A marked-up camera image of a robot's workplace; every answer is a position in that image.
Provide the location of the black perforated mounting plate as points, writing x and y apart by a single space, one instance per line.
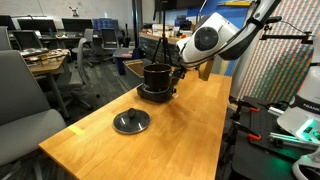
260 156

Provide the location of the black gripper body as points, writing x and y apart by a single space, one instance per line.
180 72

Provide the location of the grey padded office chair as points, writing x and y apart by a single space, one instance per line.
23 100

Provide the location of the black camera tripod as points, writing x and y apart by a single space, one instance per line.
163 43

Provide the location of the multicolour patterned wall panel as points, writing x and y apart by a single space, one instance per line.
283 73

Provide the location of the cluttered wooden office table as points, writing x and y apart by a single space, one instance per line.
46 65

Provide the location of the yellow sticky note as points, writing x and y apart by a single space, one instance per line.
76 130

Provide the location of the black electric hot plate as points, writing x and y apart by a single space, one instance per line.
153 95

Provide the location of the black computer monitor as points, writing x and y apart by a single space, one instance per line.
76 25
36 26
106 24

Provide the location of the yellow cardboard sheet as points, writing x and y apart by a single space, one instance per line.
221 66

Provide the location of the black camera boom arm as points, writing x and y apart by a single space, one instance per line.
286 35

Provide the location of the glass pot lid black knob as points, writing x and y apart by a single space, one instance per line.
131 121

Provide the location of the grey mesh office chair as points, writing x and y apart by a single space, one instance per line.
81 66

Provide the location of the aluminium extrusion bar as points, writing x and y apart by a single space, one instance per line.
278 110
290 138

